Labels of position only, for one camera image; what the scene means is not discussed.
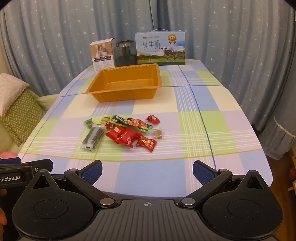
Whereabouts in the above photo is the red candy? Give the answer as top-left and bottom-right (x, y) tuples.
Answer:
(126, 130), (144, 139)
(105, 128), (126, 139)
(114, 136), (134, 148)
(136, 136), (158, 153)
(145, 115), (161, 124)

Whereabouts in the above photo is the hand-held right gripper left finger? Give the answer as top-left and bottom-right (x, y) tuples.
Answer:
(28, 160), (118, 208)

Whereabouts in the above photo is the checked pastel tablecloth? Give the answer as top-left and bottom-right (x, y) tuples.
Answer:
(17, 59), (273, 193)

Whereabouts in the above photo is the blue lace-trimmed cloth cover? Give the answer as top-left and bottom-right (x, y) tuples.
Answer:
(261, 109), (296, 163)

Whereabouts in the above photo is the green zigzag cushion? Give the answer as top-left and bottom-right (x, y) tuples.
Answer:
(0, 89), (45, 147)

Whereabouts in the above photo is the long green sausage snack packet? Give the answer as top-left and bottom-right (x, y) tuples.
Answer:
(109, 115), (153, 132)

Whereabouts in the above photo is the white textured cushion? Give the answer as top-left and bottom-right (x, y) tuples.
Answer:
(0, 73), (30, 116)

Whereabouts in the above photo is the pale green sofa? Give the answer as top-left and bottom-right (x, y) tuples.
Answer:
(0, 93), (61, 160)

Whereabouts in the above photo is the white humidifier packaging box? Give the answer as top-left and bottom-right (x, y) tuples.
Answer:
(90, 38), (116, 72)

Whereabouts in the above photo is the person's left hand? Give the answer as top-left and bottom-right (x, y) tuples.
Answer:
(0, 208), (7, 235)

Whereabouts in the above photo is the orange plastic tray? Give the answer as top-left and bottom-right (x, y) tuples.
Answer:
(85, 63), (163, 103)

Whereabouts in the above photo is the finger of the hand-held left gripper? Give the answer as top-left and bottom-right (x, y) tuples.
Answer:
(22, 159), (54, 172)
(0, 157), (22, 165)

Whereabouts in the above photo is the brown cube candy clear wrapper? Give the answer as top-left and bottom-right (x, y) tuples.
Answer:
(151, 128), (165, 140)

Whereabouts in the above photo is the milk carton gift box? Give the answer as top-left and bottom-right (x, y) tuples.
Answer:
(135, 29), (187, 66)

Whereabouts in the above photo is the clear packet of dark snack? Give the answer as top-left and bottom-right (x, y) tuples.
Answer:
(80, 124), (104, 151)

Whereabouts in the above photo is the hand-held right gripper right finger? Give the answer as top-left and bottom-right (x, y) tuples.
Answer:
(178, 160), (271, 208)

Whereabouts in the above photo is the pink ribbed cloth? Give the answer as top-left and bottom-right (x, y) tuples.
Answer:
(0, 152), (18, 160)

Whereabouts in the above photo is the dark green glass humidifier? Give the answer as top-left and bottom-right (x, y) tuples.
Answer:
(115, 39), (137, 67)

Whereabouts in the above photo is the blue star-print curtain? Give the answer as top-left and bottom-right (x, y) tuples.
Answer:
(0, 0), (296, 130)

